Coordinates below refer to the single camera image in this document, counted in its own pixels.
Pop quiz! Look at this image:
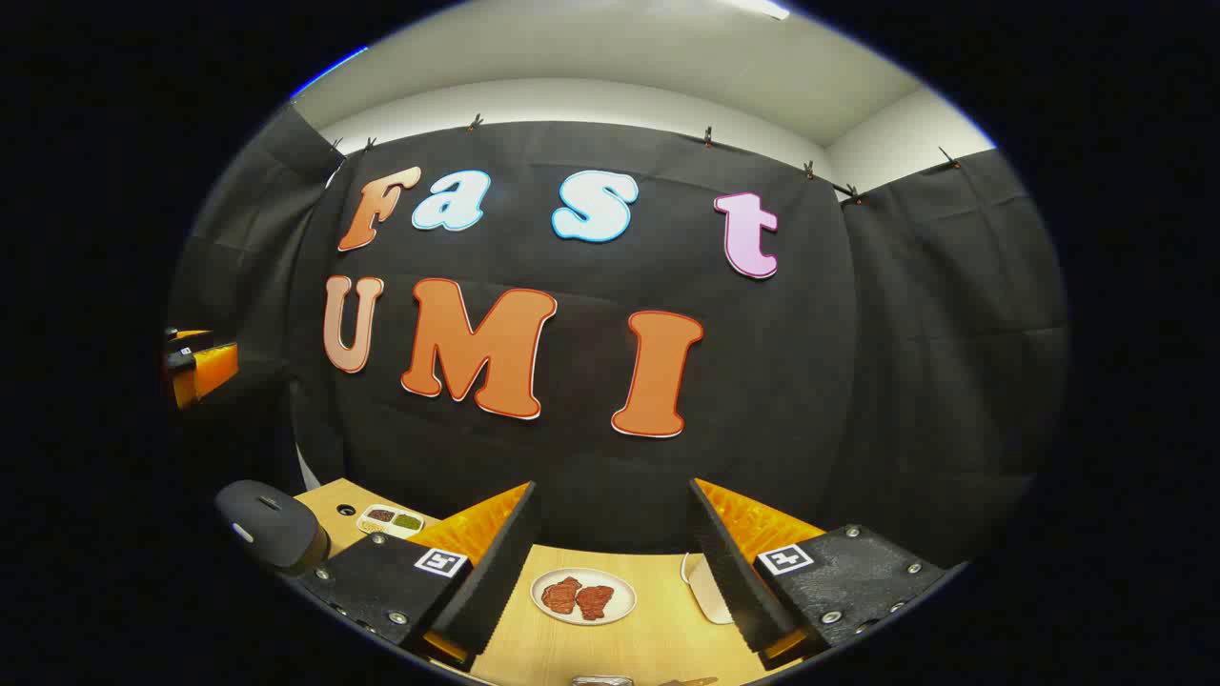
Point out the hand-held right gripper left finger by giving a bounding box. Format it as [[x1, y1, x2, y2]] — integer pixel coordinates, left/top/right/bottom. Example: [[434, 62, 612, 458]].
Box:
[[286, 481, 542, 668]]

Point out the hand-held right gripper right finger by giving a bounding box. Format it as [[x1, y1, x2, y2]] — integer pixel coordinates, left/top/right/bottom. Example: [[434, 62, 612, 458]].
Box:
[[688, 478, 968, 668]]

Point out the silver black rice cooker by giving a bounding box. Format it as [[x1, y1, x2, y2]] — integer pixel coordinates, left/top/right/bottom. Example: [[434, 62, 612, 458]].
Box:
[[214, 479, 331, 578]]

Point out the white toaster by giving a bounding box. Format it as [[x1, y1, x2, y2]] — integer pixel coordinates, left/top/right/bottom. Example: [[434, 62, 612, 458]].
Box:
[[686, 555, 735, 626]]

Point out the white round plate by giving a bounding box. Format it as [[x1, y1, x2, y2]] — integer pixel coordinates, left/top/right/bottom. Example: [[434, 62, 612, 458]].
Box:
[[530, 568, 638, 627]]

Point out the white divided seasoning dish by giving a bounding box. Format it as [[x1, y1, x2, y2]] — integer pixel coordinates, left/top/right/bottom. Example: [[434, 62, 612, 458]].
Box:
[[356, 504, 426, 540]]

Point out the black backdrop cloth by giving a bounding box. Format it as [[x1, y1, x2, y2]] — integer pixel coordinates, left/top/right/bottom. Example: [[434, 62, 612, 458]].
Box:
[[167, 103, 1070, 573]]

